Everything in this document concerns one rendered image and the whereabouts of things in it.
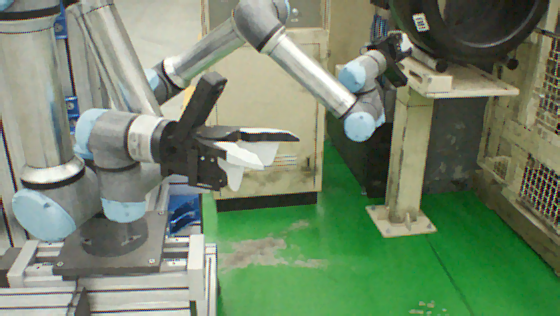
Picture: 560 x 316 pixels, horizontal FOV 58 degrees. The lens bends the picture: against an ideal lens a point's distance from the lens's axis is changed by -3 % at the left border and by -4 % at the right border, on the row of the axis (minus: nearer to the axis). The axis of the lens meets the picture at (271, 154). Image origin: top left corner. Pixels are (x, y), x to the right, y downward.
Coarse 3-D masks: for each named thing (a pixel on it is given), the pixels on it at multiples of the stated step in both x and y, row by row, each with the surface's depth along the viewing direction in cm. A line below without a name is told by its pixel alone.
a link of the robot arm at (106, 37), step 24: (72, 0) 86; (96, 0) 87; (96, 24) 88; (120, 24) 91; (96, 48) 90; (120, 48) 90; (120, 72) 91; (144, 72) 95; (120, 96) 92; (144, 96) 93
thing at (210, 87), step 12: (216, 72) 76; (204, 84) 74; (216, 84) 74; (192, 96) 75; (204, 96) 74; (216, 96) 76; (192, 108) 75; (204, 108) 76; (180, 120) 77; (192, 120) 76; (204, 120) 79; (180, 132) 77
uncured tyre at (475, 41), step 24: (408, 0) 168; (432, 0) 164; (504, 0) 195; (528, 0) 185; (408, 24) 175; (432, 24) 168; (480, 24) 199; (504, 24) 193; (528, 24) 173; (432, 48) 175; (456, 48) 173; (480, 48) 174; (504, 48) 176
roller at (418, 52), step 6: (414, 48) 193; (420, 48) 190; (414, 54) 191; (420, 54) 187; (426, 54) 184; (432, 54) 182; (420, 60) 188; (426, 60) 182; (432, 60) 178; (438, 60) 175; (432, 66) 178; (438, 66) 175; (444, 66) 175
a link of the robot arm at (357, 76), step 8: (360, 56) 145; (368, 56) 143; (352, 64) 139; (360, 64) 139; (368, 64) 141; (376, 64) 143; (344, 72) 139; (352, 72) 137; (360, 72) 138; (368, 72) 140; (376, 72) 143; (344, 80) 140; (352, 80) 138; (360, 80) 137; (368, 80) 140; (352, 88) 139; (360, 88) 140; (368, 88) 141
